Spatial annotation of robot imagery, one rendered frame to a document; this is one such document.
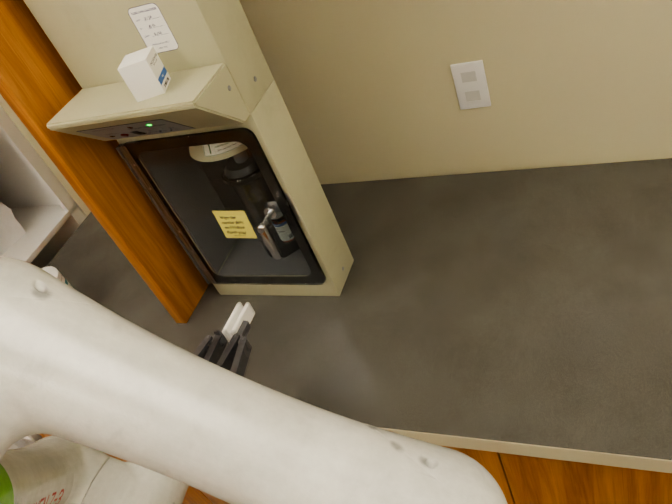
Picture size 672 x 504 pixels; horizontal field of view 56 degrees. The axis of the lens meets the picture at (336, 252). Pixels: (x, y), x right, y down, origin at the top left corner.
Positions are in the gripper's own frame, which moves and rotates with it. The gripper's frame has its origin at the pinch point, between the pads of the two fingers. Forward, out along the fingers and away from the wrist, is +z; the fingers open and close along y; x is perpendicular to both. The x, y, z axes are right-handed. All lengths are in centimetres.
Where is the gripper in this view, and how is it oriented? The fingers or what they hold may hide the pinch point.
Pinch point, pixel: (239, 322)
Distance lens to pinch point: 112.7
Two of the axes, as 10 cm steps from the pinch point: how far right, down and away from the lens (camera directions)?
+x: 3.1, 7.1, 6.3
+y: -9.0, 0.1, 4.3
